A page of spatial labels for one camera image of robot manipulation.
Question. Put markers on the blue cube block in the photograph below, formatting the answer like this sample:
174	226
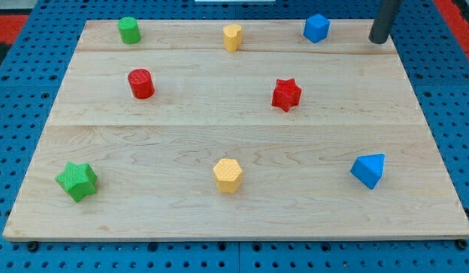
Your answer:
316	28

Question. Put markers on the yellow hexagon block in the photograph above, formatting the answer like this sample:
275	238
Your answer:
227	175

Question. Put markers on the red star block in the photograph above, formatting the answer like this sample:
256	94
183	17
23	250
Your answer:
286	94

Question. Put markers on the wooden board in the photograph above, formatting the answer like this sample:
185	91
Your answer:
154	157

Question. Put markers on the yellow heart block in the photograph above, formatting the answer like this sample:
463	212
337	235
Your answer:
232	37

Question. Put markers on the red cylinder block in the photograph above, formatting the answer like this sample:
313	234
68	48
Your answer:
140	81

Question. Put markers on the blue triangle block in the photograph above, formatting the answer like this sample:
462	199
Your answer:
369	169

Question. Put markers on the green cylinder block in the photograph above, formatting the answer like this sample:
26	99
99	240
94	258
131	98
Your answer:
129	30

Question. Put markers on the green star block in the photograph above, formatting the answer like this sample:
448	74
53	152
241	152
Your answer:
78	181

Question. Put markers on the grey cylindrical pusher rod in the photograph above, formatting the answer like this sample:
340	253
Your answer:
384	20

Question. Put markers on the black rubber foot left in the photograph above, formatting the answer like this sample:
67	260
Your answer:
32	246

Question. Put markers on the black rubber foot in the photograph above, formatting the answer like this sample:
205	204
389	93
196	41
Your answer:
461	244
32	246

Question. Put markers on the black rubber foot right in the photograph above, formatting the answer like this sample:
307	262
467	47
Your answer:
461	244

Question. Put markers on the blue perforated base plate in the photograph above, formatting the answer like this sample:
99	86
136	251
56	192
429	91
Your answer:
37	39

